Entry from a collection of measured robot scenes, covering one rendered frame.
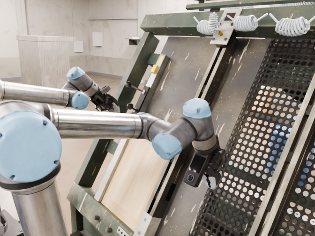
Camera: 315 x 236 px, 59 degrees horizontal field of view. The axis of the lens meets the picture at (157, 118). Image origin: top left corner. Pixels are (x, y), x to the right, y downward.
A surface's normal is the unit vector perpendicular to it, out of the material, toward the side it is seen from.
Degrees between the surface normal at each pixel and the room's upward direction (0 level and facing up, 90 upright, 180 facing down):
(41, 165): 84
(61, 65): 90
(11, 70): 90
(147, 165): 60
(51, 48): 90
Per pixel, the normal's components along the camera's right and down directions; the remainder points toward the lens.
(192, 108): -0.26, -0.77
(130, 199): -0.64, -0.35
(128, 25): -0.65, 0.19
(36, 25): 0.76, 0.20
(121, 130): 0.58, 0.32
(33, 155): 0.58, 0.11
